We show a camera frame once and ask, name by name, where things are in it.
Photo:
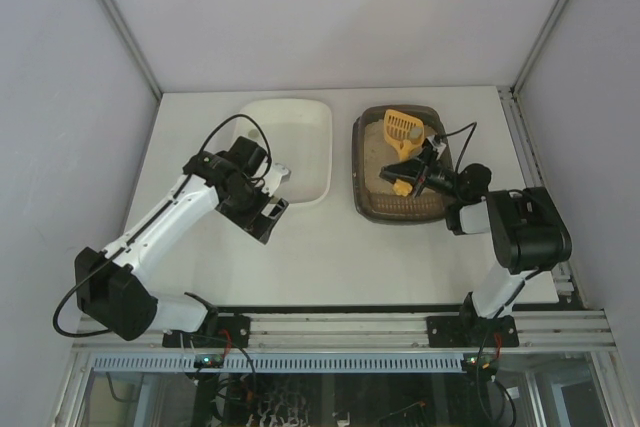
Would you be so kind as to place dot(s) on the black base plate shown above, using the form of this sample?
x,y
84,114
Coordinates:
x,y
219,330
467,329

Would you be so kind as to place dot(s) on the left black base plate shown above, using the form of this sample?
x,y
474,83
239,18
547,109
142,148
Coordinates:
x,y
219,330

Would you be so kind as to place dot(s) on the yellow litter scoop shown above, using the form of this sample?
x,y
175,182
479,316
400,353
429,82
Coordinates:
x,y
396,128

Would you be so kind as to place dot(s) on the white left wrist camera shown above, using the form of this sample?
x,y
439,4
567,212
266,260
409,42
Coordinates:
x,y
273,179

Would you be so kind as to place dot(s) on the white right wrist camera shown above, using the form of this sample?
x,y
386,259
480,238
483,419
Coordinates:
x,y
436,144

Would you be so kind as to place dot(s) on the brown litter box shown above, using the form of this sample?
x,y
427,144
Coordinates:
x,y
390,202

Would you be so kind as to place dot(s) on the aluminium rail frame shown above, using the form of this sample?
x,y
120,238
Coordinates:
x,y
349,342

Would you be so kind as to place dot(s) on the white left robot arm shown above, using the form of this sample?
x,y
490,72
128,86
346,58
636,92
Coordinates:
x,y
113,283

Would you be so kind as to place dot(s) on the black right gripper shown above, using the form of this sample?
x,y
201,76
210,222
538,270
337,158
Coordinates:
x,y
424,173

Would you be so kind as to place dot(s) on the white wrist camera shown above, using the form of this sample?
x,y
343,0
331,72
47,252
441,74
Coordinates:
x,y
436,144
273,179

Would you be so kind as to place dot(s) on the white plastic tray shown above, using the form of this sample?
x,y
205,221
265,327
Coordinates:
x,y
300,135

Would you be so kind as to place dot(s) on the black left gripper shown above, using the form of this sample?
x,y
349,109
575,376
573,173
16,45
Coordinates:
x,y
255,219

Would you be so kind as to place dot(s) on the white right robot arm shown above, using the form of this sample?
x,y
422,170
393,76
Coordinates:
x,y
527,232

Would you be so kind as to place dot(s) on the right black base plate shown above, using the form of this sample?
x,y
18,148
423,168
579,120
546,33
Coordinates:
x,y
467,329

